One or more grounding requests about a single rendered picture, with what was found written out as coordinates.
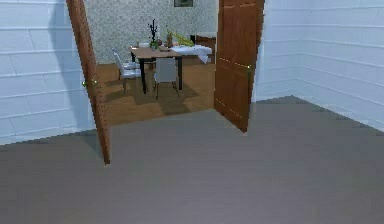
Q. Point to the black branch house plant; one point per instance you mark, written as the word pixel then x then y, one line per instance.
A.
pixel 153 33

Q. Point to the brown wooden room door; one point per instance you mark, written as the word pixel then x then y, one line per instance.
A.
pixel 87 66
pixel 236 60

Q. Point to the brown wooden cupboard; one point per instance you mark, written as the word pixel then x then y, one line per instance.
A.
pixel 206 41

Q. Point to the brown table with black legs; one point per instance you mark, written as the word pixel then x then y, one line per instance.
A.
pixel 154 53

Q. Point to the white dining chair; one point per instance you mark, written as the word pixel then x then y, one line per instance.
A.
pixel 127 69
pixel 165 71

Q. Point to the dark framed wall picture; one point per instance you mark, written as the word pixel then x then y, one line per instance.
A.
pixel 183 3

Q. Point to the green leafy plant in pot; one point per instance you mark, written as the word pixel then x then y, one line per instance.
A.
pixel 178 39

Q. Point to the white table cloth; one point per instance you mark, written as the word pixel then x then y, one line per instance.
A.
pixel 196 50

